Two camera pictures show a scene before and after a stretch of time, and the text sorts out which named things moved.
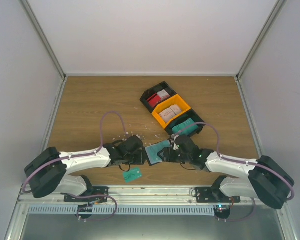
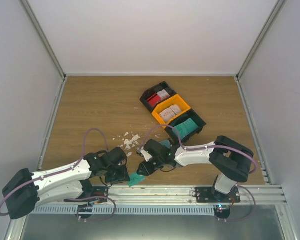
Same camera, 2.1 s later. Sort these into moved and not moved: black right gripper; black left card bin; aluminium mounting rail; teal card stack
Moved: black right gripper
Not moved: aluminium mounting rail; black left card bin; teal card stack
